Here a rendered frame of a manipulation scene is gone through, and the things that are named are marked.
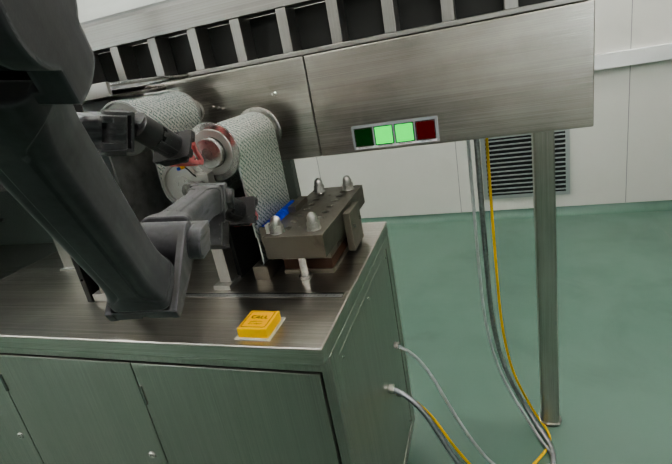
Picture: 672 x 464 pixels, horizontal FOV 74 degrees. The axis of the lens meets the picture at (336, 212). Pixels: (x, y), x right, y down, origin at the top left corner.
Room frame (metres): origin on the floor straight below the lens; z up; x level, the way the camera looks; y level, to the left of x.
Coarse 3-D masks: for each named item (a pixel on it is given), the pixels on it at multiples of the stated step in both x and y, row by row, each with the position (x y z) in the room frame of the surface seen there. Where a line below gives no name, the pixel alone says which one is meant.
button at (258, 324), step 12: (252, 312) 0.87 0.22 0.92; (264, 312) 0.86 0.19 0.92; (276, 312) 0.85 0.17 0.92; (240, 324) 0.83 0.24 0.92; (252, 324) 0.82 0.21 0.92; (264, 324) 0.81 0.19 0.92; (276, 324) 0.84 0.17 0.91; (240, 336) 0.82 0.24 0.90; (252, 336) 0.81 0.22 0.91; (264, 336) 0.80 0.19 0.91
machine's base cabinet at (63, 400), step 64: (384, 256) 1.27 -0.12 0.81; (384, 320) 1.17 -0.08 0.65; (0, 384) 1.11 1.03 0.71; (64, 384) 1.02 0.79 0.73; (128, 384) 0.95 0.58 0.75; (192, 384) 0.88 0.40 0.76; (256, 384) 0.82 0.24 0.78; (320, 384) 0.77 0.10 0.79; (384, 384) 1.07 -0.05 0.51; (0, 448) 1.17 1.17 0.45; (64, 448) 1.06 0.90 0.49; (128, 448) 0.98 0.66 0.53; (192, 448) 0.90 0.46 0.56; (256, 448) 0.84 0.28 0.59; (320, 448) 0.78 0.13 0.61; (384, 448) 0.98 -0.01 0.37
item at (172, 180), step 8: (168, 168) 1.16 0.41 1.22; (176, 168) 1.16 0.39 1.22; (184, 168) 1.15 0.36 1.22; (192, 168) 1.14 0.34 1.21; (168, 176) 1.17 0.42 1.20; (176, 176) 1.16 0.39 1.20; (184, 176) 1.15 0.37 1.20; (168, 184) 1.17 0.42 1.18; (176, 184) 1.16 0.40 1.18; (168, 192) 1.17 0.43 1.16; (176, 192) 1.17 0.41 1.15; (176, 200) 1.17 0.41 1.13
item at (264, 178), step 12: (264, 156) 1.22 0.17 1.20; (276, 156) 1.29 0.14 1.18; (252, 168) 1.15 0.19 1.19; (264, 168) 1.21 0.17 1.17; (276, 168) 1.27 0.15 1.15; (252, 180) 1.13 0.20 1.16; (264, 180) 1.19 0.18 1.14; (276, 180) 1.26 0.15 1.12; (252, 192) 1.12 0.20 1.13; (264, 192) 1.18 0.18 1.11; (276, 192) 1.24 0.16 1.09; (264, 204) 1.16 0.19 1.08; (276, 204) 1.23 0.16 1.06; (264, 216) 1.15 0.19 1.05
